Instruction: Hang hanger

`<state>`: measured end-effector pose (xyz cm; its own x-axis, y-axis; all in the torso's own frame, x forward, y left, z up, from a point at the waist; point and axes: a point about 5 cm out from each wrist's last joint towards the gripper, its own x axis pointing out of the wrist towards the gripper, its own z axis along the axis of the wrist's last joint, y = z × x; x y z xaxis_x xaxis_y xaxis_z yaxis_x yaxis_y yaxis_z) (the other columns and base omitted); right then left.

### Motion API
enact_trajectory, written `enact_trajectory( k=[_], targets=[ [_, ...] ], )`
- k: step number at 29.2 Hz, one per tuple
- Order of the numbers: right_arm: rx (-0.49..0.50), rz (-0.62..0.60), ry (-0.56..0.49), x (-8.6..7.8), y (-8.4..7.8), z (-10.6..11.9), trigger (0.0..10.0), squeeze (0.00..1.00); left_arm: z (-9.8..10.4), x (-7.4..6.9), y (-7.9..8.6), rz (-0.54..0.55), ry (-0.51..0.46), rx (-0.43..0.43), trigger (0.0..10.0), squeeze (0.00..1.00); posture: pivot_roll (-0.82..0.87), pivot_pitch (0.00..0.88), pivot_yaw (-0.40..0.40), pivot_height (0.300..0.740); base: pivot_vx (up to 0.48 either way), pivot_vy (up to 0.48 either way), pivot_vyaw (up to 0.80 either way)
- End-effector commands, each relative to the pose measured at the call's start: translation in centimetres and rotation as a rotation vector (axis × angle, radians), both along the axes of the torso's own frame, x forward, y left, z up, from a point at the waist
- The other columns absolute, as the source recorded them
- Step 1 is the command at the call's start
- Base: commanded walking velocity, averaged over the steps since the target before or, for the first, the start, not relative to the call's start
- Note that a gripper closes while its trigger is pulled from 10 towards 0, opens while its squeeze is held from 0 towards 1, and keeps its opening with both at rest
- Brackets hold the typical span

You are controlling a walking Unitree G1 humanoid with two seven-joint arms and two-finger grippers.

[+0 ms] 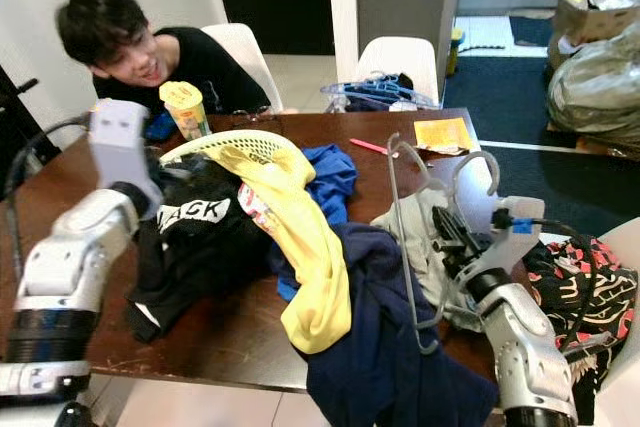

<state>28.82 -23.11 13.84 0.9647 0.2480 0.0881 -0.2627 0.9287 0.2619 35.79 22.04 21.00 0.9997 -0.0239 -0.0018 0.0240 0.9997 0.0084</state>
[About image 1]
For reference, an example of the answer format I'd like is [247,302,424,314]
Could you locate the navy blue garment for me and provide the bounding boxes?
[305,222,501,427]

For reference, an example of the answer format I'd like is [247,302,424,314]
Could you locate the man in black shirt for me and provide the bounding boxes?
[57,0,273,113]

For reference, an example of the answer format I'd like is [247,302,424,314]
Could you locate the grey garment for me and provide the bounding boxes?
[370,187,491,333]

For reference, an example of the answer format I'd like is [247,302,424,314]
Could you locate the yellow bottle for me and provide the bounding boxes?
[450,27,464,73]

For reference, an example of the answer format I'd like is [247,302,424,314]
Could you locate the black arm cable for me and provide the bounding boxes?
[5,112,96,278]
[525,217,603,348]

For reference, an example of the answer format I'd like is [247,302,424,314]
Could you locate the white plastic mesh basket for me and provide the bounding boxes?
[160,129,306,183]

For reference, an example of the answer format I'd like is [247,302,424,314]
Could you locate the bright blue garment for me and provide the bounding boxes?
[275,144,359,303]

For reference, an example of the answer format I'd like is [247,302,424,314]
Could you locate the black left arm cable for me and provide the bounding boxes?
[5,112,96,278]

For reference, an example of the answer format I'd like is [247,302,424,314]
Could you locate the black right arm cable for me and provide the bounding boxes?
[525,217,603,348]

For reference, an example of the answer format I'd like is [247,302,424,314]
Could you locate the black red patterned garment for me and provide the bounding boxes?
[525,237,639,423]

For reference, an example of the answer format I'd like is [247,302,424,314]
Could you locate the olive plastic bag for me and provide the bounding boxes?
[547,32,640,153]

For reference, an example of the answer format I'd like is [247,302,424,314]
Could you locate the yellow printed t-shirt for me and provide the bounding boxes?
[218,142,353,355]

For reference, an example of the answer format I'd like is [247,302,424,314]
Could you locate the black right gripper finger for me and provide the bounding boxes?
[442,203,477,246]
[430,205,463,254]

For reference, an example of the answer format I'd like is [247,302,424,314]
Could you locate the yellow paper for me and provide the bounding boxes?
[413,117,474,153]

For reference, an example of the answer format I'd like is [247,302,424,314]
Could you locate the yellow green noodle cup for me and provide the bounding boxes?
[160,80,213,143]

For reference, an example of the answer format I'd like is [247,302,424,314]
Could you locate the black garment white print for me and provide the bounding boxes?
[130,162,276,343]

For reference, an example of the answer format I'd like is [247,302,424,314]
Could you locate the pink pen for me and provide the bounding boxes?
[350,137,396,158]

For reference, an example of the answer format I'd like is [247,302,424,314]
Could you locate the blue plastic hanger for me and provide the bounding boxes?
[322,72,443,113]

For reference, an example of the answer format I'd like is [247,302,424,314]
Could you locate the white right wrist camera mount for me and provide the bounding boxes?
[455,195,548,283]

